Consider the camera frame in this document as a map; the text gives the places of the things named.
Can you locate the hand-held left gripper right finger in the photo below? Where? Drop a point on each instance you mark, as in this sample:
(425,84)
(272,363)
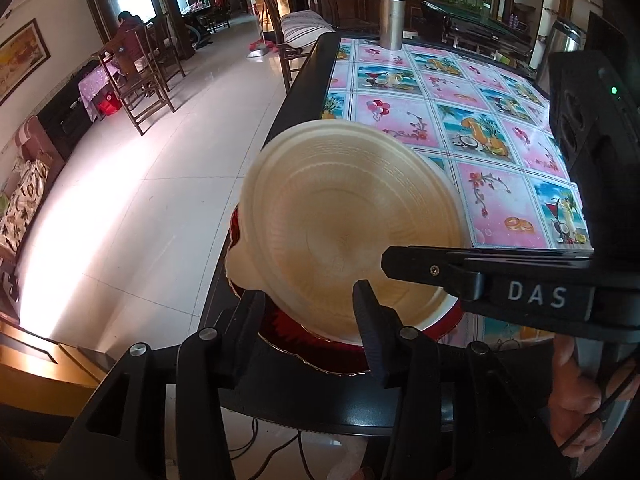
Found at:
(375,345)

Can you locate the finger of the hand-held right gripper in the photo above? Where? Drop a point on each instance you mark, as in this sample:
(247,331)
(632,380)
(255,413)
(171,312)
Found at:
(415,265)

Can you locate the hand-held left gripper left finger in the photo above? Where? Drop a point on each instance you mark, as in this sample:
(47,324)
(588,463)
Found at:
(245,345)

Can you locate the large red glass plate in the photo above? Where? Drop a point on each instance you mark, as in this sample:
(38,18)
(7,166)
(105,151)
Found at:
(320,347)

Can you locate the cream plastic plate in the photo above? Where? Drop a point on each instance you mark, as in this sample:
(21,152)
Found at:
(350,220)

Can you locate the person's right hand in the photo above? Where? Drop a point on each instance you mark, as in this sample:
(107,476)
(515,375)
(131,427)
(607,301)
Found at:
(570,395)

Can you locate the large steel vacuum flask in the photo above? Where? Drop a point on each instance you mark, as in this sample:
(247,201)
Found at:
(562,42)

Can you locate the printed fruit tablecloth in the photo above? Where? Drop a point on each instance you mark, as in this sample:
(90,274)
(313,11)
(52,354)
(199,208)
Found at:
(450,110)

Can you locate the green topped game table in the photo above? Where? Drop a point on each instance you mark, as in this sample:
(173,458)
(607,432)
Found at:
(475,25)

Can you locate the black framed table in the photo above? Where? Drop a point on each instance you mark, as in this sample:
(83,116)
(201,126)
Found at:
(300,105)

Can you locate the white plastic stool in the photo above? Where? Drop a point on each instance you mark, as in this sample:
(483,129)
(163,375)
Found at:
(411,33)

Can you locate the steel thermos cup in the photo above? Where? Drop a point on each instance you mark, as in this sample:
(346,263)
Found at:
(391,20)

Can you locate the striped cushion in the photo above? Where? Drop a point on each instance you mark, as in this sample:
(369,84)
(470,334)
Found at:
(305,27)

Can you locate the red floor mop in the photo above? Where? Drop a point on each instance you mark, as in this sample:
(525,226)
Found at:
(265,46)

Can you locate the sofa with patterned cover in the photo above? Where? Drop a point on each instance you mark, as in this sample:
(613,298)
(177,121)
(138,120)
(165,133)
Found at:
(25,195)

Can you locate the green cushion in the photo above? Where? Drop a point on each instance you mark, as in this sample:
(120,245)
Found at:
(4,202)

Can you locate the dark wooden chair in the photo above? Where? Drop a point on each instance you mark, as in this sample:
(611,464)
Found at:
(167,50)
(135,85)
(270,15)
(322,0)

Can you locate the black low cabinet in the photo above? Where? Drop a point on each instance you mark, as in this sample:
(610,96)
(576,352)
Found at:
(65,110)

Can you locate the table with pink cloth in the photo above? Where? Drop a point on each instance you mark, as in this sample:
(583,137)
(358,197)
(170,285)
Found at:
(92,90)

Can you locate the framed wall painting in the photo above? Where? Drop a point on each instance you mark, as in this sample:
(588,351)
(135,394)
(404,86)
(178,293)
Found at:
(20,60)

